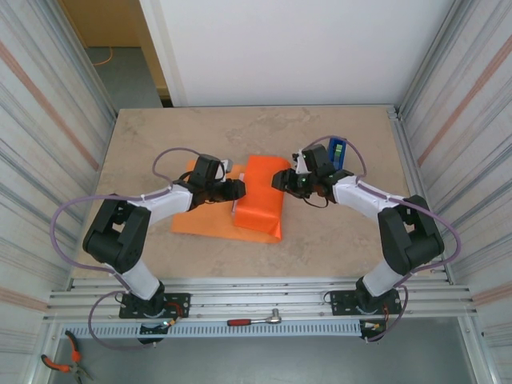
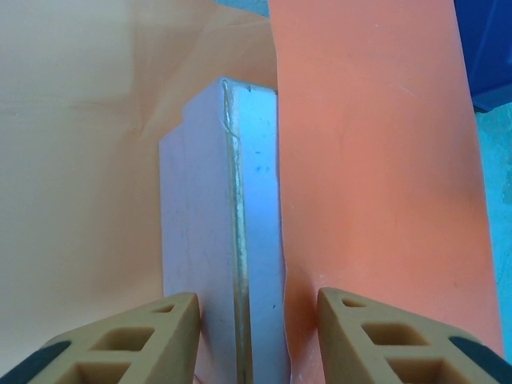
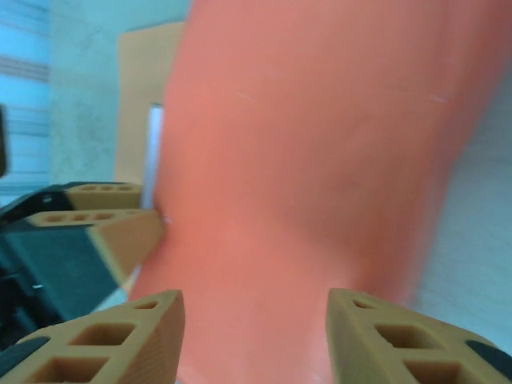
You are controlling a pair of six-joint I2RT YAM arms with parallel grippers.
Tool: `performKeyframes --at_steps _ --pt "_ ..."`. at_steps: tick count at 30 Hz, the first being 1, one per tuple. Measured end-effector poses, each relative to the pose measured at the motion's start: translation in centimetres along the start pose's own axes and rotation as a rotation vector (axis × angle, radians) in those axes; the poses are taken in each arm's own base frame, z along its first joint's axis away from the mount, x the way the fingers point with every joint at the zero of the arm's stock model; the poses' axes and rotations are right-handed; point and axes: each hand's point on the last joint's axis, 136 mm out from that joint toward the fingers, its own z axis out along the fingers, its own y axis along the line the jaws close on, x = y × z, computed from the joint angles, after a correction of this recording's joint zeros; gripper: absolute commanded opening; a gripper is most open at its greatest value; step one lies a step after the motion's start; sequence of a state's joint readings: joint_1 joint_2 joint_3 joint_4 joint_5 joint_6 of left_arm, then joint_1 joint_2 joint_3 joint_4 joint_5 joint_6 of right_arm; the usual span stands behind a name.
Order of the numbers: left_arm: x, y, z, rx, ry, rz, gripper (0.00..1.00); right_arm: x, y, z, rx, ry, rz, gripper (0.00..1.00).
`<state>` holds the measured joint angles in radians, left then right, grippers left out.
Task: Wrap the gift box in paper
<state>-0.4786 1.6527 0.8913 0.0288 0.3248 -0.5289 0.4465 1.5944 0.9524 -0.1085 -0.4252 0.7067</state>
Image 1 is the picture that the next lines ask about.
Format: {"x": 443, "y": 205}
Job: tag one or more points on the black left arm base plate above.
{"x": 182, "y": 300}

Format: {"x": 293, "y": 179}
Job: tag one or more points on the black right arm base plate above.
{"x": 340, "y": 298}

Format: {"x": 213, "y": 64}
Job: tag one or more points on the tan wooden door jamb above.
{"x": 156, "y": 72}

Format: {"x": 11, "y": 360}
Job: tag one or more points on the orange wrapping paper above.
{"x": 260, "y": 192}

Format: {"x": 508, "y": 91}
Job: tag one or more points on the blue tape dispenser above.
{"x": 340, "y": 150}

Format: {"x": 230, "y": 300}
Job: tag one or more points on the aluminium mounting rails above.
{"x": 256, "y": 289}

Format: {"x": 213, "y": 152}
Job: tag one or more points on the aluminium frame post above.
{"x": 96, "y": 80}
{"x": 424, "y": 60}

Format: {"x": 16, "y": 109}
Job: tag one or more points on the aluminium side rail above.
{"x": 402, "y": 136}

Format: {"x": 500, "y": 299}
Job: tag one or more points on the black electronics bracket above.
{"x": 365, "y": 328}
{"x": 150, "y": 341}

